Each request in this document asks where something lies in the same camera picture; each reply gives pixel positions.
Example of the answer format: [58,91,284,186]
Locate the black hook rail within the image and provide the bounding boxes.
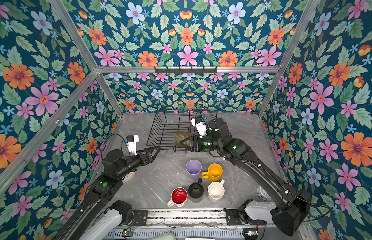
[154,67,218,75]

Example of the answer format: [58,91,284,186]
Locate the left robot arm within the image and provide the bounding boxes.
[55,146,161,240]

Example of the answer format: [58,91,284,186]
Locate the yellow mug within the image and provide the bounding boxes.
[201,164,223,182]

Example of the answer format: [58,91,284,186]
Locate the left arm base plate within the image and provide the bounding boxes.
[131,210,149,227]

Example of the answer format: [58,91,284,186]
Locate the black mug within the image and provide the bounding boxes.
[188,178,204,199]

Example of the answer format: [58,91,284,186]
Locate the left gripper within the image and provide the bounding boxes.
[115,145,162,181]

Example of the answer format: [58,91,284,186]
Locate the black wire dish rack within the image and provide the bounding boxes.
[147,109,217,152]

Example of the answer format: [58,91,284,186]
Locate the white cream mug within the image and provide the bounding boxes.
[208,180,225,203]

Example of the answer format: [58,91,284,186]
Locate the white alarm clock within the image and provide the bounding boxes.
[257,186,271,201]

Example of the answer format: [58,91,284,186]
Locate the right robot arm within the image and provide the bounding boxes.
[177,118,311,236]

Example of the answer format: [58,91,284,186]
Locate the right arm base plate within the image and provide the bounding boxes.
[223,208,258,226]

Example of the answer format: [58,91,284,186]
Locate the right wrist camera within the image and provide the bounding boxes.
[190,115,207,138]

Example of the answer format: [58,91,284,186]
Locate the pink alarm clock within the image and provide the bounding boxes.
[123,172,137,183]

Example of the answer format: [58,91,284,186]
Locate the lilac plastic cup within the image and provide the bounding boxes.
[186,160,202,181]

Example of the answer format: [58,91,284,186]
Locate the olive glass cup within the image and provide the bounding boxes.
[174,132,192,148]

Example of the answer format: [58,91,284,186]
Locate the red and white mug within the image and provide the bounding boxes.
[167,187,188,208]

